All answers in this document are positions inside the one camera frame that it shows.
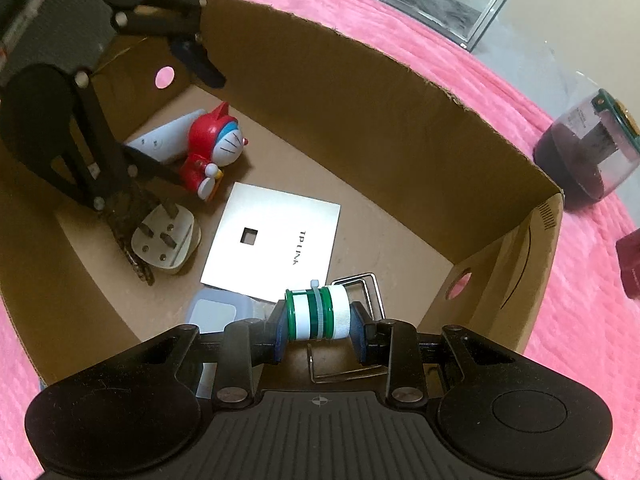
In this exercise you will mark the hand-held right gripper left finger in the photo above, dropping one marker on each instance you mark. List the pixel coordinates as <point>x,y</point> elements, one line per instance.
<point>277,332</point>

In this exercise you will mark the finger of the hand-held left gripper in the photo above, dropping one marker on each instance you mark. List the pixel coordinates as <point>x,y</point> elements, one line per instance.
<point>107,160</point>
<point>195,57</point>

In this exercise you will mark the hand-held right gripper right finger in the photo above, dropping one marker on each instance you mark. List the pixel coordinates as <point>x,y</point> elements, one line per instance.
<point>357,332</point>

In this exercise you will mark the white plastic device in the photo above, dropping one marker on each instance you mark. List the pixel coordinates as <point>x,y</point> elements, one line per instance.
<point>165,140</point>

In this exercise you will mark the brown mottled clip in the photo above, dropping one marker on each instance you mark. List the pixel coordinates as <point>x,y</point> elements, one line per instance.
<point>122,220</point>

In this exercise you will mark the clear plastic box blue label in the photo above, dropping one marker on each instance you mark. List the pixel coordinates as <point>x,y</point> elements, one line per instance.
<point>215,310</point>

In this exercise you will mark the red cat figurine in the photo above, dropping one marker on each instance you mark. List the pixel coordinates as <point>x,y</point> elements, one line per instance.
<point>205,132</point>

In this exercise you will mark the white TP-Link plate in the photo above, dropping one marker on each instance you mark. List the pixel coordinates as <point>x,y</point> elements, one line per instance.
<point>280,220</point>

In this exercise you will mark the white three-prong plug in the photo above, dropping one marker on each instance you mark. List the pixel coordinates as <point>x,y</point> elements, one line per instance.
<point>170,255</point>

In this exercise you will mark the cardboard box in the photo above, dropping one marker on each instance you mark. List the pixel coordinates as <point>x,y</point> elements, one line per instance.
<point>400,160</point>

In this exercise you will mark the dark red container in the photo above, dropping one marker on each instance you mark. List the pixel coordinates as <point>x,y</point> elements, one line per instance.
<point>631,270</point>

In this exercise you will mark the clear jar with green lid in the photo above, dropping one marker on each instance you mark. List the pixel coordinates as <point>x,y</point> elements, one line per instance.
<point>575,150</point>

